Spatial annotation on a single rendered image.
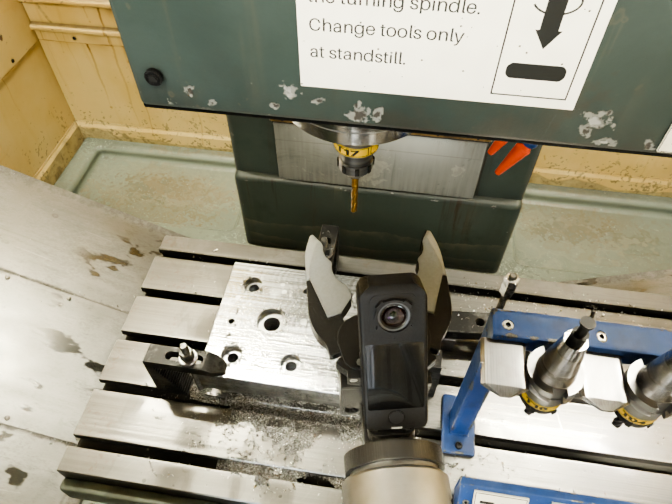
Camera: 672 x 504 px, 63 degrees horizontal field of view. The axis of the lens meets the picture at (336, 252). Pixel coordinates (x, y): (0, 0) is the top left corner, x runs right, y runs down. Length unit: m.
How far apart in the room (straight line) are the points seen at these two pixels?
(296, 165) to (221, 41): 0.94
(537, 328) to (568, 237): 1.04
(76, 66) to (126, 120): 0.21
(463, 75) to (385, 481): 0.25
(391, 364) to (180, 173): 1.53
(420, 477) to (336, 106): 0.24
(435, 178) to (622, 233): 0.74
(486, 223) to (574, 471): 0.62
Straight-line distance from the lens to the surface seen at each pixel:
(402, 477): 0.38
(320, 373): 0.89
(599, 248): 1.73
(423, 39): 0.31
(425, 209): 1.33
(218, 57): 0.34
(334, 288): 0.45
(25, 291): 1.45
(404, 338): 0.37
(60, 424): 1.33
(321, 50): 0.32
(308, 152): 1.23
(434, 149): 1.19
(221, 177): 1.80
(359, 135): 0.52
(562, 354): 0.63
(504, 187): 1.31
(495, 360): 0.67
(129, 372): 1.06
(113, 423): 1.03
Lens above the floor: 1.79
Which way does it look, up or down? 51 degrees down
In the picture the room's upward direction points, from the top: straight up
